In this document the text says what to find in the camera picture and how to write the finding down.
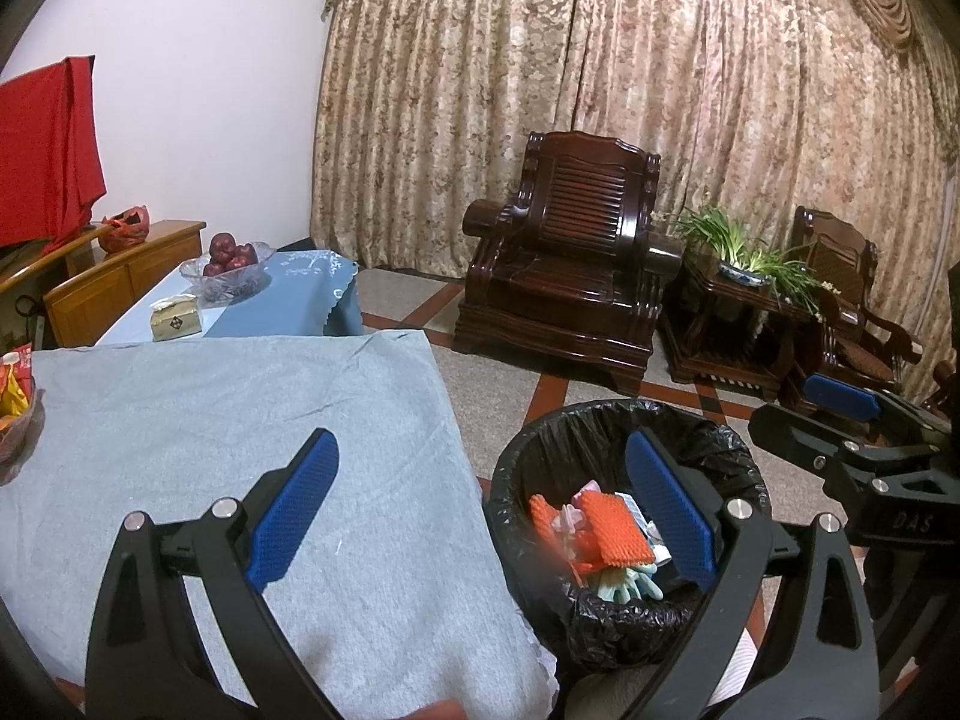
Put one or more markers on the black-lined trash bin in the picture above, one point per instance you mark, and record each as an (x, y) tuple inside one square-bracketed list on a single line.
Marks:
[(570, 427)]

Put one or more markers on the filled red plastic bag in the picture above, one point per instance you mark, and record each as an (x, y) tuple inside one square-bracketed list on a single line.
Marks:
[(126, 232)]

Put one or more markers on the orange foam fruit net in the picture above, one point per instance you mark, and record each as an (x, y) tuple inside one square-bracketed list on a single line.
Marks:
[(611, 529)]

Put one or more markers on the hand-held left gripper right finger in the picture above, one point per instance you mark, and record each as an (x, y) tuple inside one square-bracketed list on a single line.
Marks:
[(671, 510)]

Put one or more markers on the gold tissue box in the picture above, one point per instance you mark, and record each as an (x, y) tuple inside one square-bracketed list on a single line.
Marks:
[(176, 322)]

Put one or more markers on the blue tablecloth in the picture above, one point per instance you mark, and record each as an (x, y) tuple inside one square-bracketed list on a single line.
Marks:
[(300, 292)]

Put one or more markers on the yellow snack packet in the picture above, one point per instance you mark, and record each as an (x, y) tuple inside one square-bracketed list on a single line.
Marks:
[(11, 397)]

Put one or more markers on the red snack packet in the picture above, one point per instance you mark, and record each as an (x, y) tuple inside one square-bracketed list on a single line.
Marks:
[(19, 364)]

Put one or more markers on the dark wooden armchair with cushion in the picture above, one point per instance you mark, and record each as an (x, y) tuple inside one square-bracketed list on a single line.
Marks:
[(840, 255)]

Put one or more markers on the red cloth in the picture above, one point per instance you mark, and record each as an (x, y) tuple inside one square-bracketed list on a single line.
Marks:
[(45, 150)]

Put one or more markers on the glass fruit bowl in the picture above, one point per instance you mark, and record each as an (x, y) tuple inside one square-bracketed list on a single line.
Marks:
[(229, 285)]

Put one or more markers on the dark wooden side table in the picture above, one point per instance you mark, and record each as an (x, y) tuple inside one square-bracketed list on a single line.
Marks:
[(720, 330)]

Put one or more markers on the beige patterned curtain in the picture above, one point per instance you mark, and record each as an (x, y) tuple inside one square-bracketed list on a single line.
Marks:
[(525, 52)]

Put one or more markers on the pink plastic wrapper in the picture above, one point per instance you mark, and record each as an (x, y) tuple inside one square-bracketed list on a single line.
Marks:
[(571, 519)]

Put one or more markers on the red apple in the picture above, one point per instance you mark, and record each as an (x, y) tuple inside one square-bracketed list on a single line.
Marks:
[(243, 256), (214, 268), (221, 244)]

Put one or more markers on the potted green plant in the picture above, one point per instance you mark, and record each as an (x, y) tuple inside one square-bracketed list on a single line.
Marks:
[(739, 270)]

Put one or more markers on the glass snack dish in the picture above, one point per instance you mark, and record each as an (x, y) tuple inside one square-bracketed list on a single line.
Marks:
[(22, 450)]

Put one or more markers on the wooden cabinet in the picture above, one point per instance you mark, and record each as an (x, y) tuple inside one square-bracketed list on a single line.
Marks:
[(112, 292)]

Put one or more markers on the grey tablecloth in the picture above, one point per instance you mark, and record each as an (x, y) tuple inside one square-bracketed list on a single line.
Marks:
[(225, 405)]

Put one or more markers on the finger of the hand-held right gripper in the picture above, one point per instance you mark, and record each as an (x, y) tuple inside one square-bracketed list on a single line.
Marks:
[(840, 394), (795, 439)]

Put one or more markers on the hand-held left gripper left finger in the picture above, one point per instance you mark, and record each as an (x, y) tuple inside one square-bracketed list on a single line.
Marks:
[(296, 510)]

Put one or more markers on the brown seat cushion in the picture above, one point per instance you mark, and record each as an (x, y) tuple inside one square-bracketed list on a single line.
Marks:
[(862, 356)]

